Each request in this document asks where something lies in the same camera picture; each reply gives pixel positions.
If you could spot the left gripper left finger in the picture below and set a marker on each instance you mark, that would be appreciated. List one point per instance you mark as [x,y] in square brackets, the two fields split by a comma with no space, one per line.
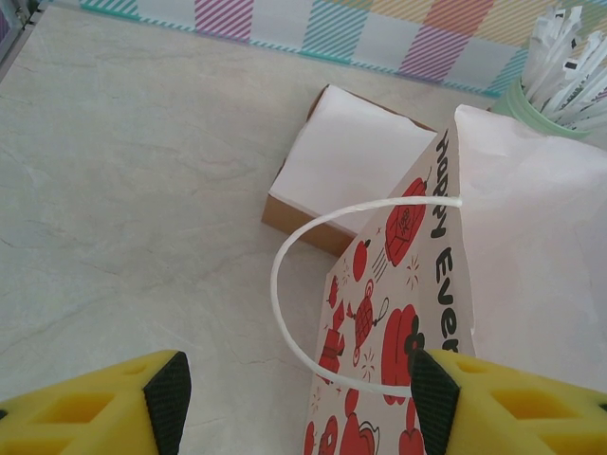
[85,412]

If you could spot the mint green straw holder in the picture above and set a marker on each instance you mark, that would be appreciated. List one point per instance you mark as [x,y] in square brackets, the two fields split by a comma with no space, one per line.
[517,106]

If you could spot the white paper napkin stack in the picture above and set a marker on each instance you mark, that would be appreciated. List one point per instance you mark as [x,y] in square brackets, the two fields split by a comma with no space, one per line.
[351,151]

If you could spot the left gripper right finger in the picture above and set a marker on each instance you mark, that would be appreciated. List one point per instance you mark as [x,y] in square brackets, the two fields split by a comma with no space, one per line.
[512,417]

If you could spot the brown cardboard napkin box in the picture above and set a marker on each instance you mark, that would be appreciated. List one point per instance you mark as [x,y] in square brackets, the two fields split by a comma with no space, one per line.
[303,227]

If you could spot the white paper bag red prints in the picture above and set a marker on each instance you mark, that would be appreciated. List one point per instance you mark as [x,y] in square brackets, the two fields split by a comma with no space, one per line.
[521,213]

